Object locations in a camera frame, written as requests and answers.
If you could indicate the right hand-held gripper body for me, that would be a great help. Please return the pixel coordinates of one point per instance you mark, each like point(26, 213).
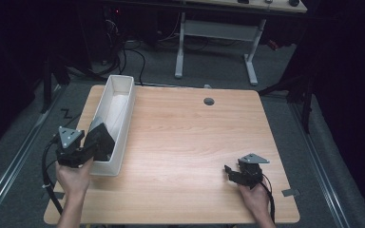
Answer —
point(251, 174)

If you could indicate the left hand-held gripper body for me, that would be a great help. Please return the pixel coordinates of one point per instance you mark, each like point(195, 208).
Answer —
point(71, 148)

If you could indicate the white long storage box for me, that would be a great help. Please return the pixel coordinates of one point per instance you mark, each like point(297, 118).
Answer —
point(123, 126)

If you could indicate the person's right hand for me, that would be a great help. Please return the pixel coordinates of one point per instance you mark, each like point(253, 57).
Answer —
point(258, 201)

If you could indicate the person's left hand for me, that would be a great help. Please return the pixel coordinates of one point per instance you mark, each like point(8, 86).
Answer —
point(74, 182)

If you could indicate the black metal stand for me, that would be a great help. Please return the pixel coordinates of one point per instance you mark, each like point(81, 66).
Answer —
point(307, 101)
point(47, 85)

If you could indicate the grey round table grommet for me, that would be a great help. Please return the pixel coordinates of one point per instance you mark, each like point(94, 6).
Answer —
point(208, 101)

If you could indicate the light wooden desk top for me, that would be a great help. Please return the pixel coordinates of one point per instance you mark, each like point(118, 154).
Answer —
point(250, 4)

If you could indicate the metal floor rail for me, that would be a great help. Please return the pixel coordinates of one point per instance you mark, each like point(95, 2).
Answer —
point(12, 167)
point(323, 171)

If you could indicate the white metal desk frame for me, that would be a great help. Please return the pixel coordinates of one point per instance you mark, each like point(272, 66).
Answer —
point(217, 30)

